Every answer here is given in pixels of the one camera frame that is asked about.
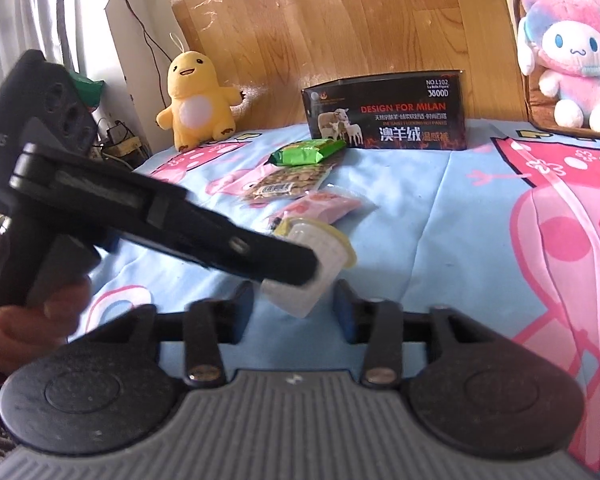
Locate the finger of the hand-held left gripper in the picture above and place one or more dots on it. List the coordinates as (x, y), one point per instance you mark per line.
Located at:
(260, 260)

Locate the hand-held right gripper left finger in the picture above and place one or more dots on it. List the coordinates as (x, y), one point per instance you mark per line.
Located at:
(240, 312)

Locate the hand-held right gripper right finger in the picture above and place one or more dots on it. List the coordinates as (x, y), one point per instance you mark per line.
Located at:
(342, 315)

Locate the white jelly cup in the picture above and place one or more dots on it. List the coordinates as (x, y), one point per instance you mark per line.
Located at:
(327, 245)

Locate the clear nut packet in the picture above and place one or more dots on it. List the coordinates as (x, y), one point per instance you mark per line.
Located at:
(285, 182)

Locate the pink snack packet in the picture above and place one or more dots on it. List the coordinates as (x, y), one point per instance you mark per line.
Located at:
(325, 207)

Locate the dark green patterned packet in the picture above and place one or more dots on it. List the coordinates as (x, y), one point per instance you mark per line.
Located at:
(307, 152)

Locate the black tin box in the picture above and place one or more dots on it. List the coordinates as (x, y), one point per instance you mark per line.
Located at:
(405, 125)

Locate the person's left hand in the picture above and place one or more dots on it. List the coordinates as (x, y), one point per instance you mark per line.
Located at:
(30, 332)

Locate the beige power strip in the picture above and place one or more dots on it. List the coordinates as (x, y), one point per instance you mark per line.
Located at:
(122, 147)

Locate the green cloth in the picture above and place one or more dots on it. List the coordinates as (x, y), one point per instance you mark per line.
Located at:
(87, 90)

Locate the printed blue cartoon blanket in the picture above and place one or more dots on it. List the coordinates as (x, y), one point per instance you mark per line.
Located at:
(455, 235)

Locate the grey white curtain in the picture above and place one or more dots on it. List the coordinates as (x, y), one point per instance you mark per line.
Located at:
(30, 10)

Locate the yellow plush toy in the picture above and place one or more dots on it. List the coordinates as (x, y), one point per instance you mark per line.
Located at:
(195, 110)

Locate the wood grain board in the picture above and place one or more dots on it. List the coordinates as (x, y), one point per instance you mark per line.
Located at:
(355, 25)

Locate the brown seat cushion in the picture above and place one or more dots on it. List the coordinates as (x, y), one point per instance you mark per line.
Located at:
(522, 105)

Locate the pink and blue plush toy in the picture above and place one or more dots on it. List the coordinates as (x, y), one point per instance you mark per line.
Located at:
(575, 60)

